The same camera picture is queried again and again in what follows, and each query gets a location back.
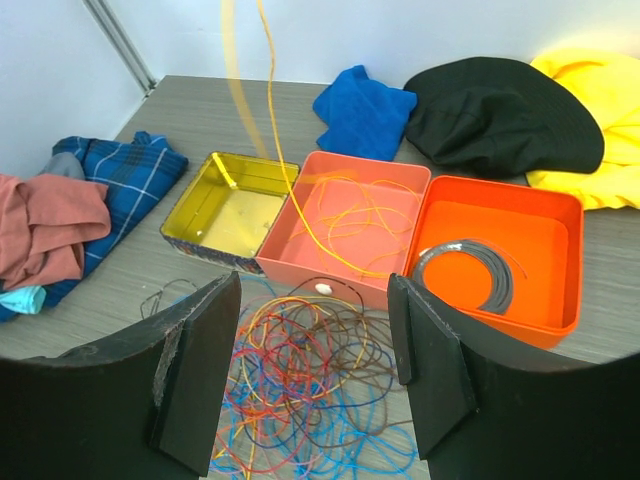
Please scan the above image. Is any red thin cable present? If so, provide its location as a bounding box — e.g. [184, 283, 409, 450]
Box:
[224, 309, 336, 421]

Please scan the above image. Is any orange plastic box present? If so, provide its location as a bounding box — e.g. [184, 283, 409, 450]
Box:
[404, 176, 584, 349]

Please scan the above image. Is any dark brown thin cable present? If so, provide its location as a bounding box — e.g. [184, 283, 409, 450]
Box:
[139, 275, 401, 436]

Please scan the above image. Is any teal cloth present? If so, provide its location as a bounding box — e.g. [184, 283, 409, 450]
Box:
[0, 286, 46, 315]

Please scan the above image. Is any yellow cloth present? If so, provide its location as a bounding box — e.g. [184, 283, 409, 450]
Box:
[526, 48, 639, 210]

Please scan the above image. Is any salmon pink plastic box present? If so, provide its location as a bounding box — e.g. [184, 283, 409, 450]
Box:
[256, 151, 431, 310]

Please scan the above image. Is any gold metal tin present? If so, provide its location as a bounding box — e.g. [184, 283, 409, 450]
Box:
[160, 152, 300, 276]

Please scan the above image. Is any black cloth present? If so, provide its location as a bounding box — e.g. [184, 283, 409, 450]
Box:
[404, 57, 604, 179]

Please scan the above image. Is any grey coiled cable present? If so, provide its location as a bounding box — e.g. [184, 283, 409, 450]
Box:
[409, 238, 528, 317]

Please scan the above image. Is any blue thin cable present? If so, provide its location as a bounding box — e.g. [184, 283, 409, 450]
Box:
[209, 279, 421, 476]

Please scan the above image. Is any salmon red cloth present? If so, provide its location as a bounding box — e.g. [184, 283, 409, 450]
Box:
[1, 174, 111, 290]

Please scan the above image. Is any blue plaid cloth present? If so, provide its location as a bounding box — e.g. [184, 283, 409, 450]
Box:
[0, 130, 190, 323]

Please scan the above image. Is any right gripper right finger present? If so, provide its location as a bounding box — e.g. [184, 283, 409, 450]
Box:
[387, 274, 639, 479]

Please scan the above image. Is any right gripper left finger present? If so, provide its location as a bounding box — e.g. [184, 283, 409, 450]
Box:
[1, 273, 241, 479]

